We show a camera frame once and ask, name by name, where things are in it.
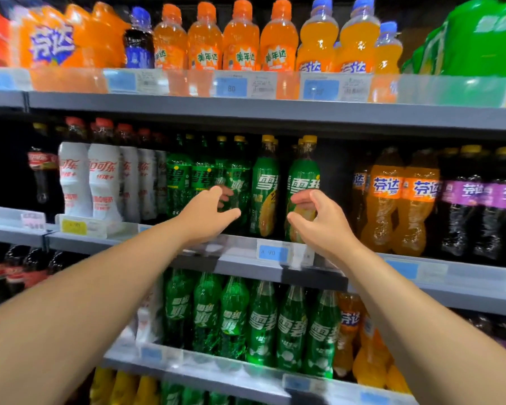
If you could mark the large cola bottle blue cap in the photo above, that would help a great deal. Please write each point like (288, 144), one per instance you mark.
(139, 50)

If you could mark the person's left hand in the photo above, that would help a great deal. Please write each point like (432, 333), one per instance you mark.
(204, 222)

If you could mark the orange Fanta multipack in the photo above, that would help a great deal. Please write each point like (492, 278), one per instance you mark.
(67, 42)

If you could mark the row of small green bottles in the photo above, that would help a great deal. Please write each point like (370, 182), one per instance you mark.
(194, 395)

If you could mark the green soda bottle yellow cap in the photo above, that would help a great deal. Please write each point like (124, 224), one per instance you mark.
(303, 177)

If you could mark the person's left forearm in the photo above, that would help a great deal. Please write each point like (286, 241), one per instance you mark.
(76, 324)

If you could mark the row of yellow drink bottles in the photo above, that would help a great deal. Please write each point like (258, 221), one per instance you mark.
(122, 388)

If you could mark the person's right hand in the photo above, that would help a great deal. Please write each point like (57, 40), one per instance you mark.
(329, 232)

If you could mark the row of green soda bottles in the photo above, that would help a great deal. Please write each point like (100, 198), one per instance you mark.
(261, 324)

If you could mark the person's right forearm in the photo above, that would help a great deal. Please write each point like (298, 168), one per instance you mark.
(438, 333)

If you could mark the grey store shelving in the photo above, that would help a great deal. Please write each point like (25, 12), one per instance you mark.
(236, 107)

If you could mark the row of dark green bottles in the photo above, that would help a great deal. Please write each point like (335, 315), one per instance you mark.
(179, 173)

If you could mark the row of purple label bottles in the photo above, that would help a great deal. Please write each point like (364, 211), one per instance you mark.
(497, 329)

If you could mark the small orange bottle blue cap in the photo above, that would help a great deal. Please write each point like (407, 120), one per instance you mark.
(388, 54)

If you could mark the purple label bottle yellow cap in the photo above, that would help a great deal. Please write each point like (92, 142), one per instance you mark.
(502, 206)
(462, 202)

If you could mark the orange soda bottle dark cap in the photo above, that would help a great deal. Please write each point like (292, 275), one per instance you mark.
(359, 185)
(384, 202)
(417, 206)

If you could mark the white cola bottle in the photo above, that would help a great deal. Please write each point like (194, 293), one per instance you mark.
(150, 312)

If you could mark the row of dark cola bottles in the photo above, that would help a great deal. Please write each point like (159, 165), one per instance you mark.
(42, 164)
(17, 265)

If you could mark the orange soda bottle blue cap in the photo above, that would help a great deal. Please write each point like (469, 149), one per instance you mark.
(357, 44)
(317, 46)

